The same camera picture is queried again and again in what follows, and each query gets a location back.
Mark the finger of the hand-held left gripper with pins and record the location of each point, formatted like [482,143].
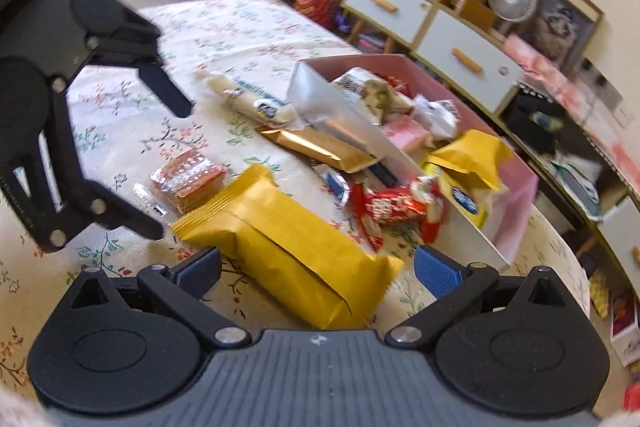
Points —
[62,157]
[165,89]

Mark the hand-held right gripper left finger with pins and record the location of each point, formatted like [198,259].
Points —
[200,271]

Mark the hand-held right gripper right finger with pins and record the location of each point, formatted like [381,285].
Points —
[436,273]

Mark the yellow snack packet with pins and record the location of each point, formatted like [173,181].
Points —
[285,247]
[475,154]

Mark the pink snack packet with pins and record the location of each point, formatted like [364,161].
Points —
[405,133]

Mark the white black-print snack packet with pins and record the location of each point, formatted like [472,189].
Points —
[437,117]

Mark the pink cardboard box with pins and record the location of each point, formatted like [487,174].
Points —
[330,102]

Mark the large white brown-print packet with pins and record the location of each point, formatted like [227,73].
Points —
[355,82]

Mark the red and white snack packet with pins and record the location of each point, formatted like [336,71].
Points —
[395,207]

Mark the long white snack packet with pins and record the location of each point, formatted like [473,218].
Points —
[245,99]

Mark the clear brown cracker packet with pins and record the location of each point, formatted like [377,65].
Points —
[187,179]

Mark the small blue white packet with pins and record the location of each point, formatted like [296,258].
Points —
[336,187]

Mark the gold snack packet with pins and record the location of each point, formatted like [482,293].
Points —
[315,148]

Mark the small white brown-print packet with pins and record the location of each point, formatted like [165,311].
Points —
[390,104]

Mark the black storage bin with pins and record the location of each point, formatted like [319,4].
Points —
[535,124]

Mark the red packet in box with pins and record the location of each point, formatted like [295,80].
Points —
[399,86]

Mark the white drawer cabinet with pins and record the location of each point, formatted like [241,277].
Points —
[470,57]

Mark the pink cloth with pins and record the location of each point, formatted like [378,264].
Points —
[575,102]

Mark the small cardboard box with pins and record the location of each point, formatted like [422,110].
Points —
[475,9]

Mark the framed cat picture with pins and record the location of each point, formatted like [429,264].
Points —
[560,22]

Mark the wall power outlet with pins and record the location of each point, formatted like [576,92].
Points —
[602,89]

